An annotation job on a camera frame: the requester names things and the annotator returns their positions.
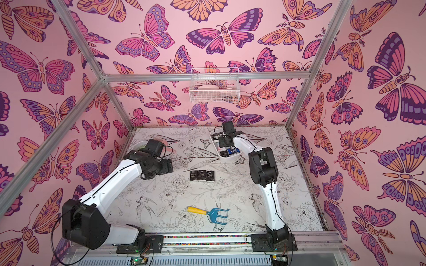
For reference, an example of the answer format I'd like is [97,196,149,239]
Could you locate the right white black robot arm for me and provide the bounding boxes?
[219,121,290,249]

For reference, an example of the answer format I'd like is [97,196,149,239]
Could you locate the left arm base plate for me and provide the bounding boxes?
[116,235,164,254]

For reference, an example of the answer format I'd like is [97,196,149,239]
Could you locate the blue yellow toy rake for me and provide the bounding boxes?
[186,206,230,225]

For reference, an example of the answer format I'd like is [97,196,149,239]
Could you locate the white wire wall basket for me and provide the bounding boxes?
[188,68,241,104]

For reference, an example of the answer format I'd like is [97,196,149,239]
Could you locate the white bowl with succulent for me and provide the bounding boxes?
[132,140,148,152]

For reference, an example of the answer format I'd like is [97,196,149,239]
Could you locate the green circuit board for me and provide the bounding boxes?
[130,257,148,266]

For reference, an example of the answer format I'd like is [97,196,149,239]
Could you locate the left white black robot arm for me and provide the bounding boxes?
[62,139,173,254]

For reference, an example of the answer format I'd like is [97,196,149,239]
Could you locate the aluminium mounting rail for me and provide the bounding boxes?
[65,231,347,262]

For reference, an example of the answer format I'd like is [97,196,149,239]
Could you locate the blue tissue pack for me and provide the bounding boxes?
[227,147,240,156]

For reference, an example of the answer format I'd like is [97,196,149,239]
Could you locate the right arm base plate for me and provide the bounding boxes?
[250,233,298,253]

